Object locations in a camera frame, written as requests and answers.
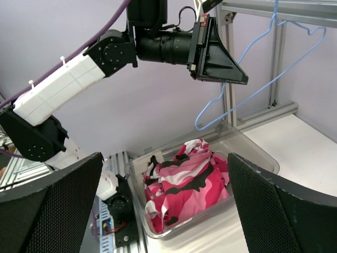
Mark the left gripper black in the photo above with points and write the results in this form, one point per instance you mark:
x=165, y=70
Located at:
x=208, y=58

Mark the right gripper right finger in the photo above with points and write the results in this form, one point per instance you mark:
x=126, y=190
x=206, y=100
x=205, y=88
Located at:
x=279, y=215

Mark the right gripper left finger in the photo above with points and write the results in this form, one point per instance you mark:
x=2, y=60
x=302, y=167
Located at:
x=50, y=214

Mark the light blue wire hanger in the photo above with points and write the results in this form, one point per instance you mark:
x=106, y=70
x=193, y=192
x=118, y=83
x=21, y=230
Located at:
x=318, y=32

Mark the pink camouflage trousers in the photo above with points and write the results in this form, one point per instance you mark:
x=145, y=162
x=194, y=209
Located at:
x=179, y=189

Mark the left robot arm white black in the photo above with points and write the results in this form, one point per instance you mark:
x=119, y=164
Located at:
x=137, y=31

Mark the clear plastic bin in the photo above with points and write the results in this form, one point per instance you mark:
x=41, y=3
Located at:
x=224, y=139

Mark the left aluminium frame post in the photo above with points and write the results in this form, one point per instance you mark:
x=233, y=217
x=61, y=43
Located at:
x=258, y=44

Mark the grey slotted cable duct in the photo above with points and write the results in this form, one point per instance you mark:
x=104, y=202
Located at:
x=101, y=224

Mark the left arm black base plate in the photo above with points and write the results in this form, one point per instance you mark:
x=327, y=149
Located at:
x=127, y=232

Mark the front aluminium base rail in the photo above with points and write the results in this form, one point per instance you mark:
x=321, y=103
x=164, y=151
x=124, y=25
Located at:
x=120, y=205

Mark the aluminium hanging rail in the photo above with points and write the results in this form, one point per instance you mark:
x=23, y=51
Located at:
x=320, y=13

